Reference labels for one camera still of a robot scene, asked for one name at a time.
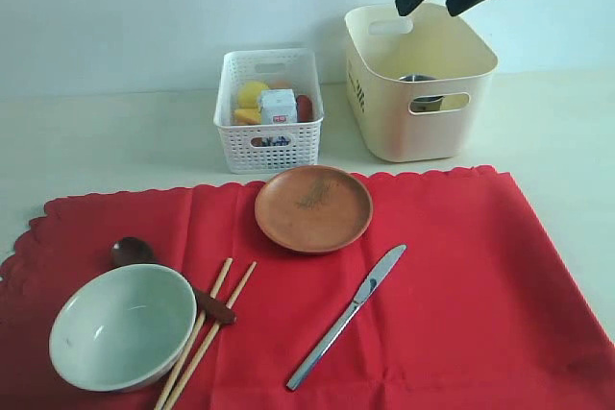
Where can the wooden chopstick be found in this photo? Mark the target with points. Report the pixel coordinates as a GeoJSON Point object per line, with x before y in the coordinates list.
{"type": "Point", "coordinates": [200, 352]}
{"type": "Point", "coordinates": [208, 300]}

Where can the blue white milk carton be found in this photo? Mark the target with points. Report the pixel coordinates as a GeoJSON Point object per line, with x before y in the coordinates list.
{"type": "Point", "coordinates": [277, 106]}

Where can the red scalloped cloth mat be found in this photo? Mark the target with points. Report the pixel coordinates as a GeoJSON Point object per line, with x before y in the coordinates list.
{"type": "Point", "coordinates": [478, 313]}

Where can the stainless steel cup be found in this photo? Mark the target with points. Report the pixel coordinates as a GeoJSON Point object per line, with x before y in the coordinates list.
{"type": "Point", "coordinates": [425, 103]}

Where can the white perforated plastic basket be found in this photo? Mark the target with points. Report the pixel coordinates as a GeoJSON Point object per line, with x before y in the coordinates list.
{"type": "Point", "coordinates": [263, 148]}

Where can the pale green ceramic bowl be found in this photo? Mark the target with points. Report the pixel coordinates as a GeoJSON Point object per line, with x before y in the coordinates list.
{"type": "Point", "coordinates": [124, 329]}

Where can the yellow cheese wedge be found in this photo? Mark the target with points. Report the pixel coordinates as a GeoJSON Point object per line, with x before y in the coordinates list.
{"type": "Point", "coordinates": [247, 117]}

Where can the dark wooden spoon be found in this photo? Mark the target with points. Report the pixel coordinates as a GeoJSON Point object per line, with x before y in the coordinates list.
{"type": "Point", "coordinates": [132, 250]}

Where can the steel table knife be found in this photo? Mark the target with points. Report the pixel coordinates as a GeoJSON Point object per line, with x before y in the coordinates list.
{"type": "Point", "coordinates": [365, 290]}

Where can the yellow lemon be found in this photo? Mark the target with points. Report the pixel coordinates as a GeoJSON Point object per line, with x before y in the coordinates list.
{"type": "Point", "coordinates": [249, 92]}

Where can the red sausage piece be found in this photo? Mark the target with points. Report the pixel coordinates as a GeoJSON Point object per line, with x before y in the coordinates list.
{"type": "Point", "coordinates": [304, 109]}

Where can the brown clay plate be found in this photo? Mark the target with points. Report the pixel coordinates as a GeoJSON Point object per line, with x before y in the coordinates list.
{"type": "Point", "coordinates": [314, 209]}

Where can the cream plastic bin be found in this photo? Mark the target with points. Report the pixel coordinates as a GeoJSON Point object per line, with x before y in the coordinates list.
{"type": "Point", "coordinates": [384, 46]}

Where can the brown egg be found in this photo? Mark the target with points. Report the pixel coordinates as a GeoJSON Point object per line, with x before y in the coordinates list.
{"type": "Point", "coordinates": [281, 85]}

